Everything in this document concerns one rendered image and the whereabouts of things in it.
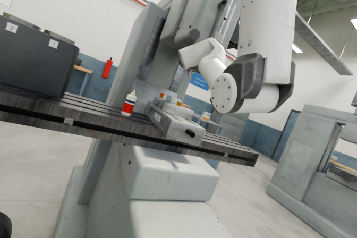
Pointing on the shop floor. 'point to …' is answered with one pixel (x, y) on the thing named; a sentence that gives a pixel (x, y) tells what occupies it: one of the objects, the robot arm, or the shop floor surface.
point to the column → (113, 95)
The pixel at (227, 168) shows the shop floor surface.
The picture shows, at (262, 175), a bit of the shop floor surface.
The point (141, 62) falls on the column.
